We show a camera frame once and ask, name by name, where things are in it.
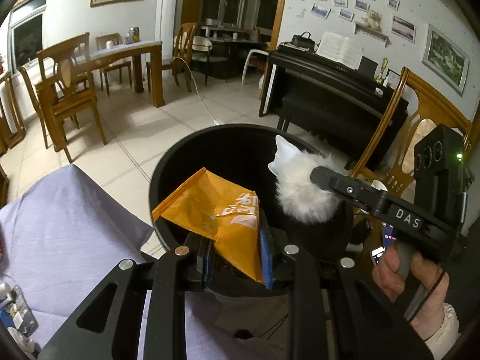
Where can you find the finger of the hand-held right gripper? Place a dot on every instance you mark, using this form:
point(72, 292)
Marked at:
point(345, 187)

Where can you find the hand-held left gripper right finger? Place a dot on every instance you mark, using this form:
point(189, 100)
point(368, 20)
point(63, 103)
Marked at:
point(268, 262)

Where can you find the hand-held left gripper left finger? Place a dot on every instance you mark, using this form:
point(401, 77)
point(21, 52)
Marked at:
point(165, 307)

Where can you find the white fluffy toy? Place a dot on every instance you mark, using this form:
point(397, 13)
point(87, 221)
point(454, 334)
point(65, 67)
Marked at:
point(300, 187)

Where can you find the orange plastic bag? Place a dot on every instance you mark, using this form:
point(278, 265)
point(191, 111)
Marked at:
point(210, 210)

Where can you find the black trash bin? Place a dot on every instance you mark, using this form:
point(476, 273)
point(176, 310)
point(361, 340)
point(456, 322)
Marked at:
point(225, 150)

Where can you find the small dark packet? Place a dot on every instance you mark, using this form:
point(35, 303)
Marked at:
point(20, 311)

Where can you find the person's right forearm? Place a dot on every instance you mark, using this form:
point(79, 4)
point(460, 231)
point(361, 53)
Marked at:
point(444, 326)

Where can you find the person's right hand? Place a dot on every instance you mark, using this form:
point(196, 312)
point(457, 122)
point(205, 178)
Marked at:
point(423, 292)

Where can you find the lit smartphone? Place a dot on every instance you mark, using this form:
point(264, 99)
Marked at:
point(377, 257)

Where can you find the wooden chair with cushioned back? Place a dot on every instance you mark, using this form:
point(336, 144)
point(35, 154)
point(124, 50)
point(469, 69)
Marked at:
point(397, 120)

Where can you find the black upright piano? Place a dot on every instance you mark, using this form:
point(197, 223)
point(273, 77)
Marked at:
point(330, 90)

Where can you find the purple printed tablecloth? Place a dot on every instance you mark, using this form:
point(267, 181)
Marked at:
point(75, 225)

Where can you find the gold trophy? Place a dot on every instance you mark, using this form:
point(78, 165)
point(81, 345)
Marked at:
point(382, 71)

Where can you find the open sheet music book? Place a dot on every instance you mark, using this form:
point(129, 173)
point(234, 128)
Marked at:
point(339, 50)

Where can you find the framed landscape picture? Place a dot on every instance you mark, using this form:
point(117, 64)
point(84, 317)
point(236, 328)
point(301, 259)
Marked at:
point(446, 58)

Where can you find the black handbag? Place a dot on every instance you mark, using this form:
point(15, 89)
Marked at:
point(303, 41)

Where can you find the white plastic chair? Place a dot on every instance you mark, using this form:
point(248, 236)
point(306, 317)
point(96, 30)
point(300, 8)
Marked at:
point(255, 60)

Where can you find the beige teddy bear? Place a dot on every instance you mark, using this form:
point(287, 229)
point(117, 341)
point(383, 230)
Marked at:
point(372, 18)

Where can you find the chair with white cushion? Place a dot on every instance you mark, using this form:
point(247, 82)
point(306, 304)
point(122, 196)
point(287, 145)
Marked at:
point(204, 50)

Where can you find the wooden dining chair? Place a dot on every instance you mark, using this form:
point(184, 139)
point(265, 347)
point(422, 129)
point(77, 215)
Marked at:
point(30, 90)
point(112, 67)
point(180, 48)

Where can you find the wooden chair with oval back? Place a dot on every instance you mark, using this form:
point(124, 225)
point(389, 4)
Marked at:
point(71, 97)

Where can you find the tall wooden plant stand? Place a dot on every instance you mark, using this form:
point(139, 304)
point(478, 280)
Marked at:
point(9, 120)

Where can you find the white standing air conditioner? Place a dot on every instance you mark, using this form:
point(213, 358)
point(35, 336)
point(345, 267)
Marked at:
point(167, 18)

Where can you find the wooden dining table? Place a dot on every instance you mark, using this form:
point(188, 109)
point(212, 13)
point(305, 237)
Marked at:
point(127, 50)

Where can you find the metal tin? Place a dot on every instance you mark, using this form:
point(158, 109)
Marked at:
point(133, 35)

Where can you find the scalloped wall shelf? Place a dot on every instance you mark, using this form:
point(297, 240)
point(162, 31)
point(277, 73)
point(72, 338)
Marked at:
point(371, 33)

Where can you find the group of wall photos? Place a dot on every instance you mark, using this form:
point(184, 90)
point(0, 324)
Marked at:
point(403, 28)

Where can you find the wall window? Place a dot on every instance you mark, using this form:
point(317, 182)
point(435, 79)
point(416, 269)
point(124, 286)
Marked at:
point(28, 37)

